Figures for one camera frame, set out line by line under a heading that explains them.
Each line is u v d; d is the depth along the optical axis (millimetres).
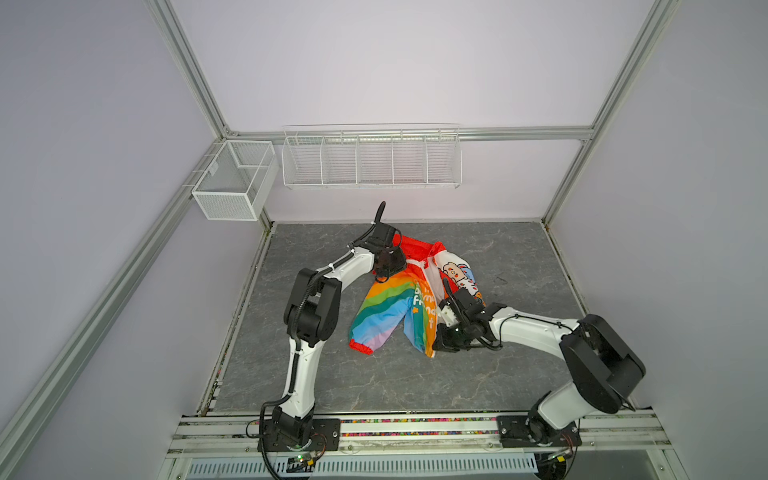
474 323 676
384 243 824
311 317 574
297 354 581
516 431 740
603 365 446
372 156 985
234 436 755
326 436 737
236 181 1021
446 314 842
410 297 935
